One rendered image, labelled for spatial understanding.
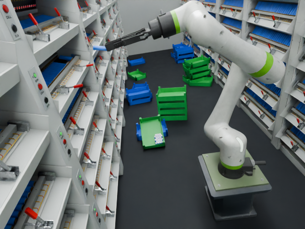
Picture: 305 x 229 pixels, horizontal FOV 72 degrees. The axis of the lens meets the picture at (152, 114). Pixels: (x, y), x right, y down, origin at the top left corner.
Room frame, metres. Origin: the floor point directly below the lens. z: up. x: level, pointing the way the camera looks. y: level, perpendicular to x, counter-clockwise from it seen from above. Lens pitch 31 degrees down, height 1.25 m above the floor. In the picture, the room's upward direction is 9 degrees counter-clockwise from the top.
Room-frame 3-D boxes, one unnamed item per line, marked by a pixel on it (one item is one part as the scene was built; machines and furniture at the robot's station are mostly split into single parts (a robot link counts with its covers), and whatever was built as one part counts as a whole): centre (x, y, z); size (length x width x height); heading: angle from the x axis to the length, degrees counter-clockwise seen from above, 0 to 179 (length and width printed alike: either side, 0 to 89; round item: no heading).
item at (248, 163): (0.84, -0.46, 0.32); 0.26 x 0.15 x 0.06; 80
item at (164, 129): (1.74, 0.03, 0.04); 0.30 x 0.20 x 0.08; 90
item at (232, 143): (0.87, -0.40, 0.45); 0.16 x 0.13 x 0.19; 16
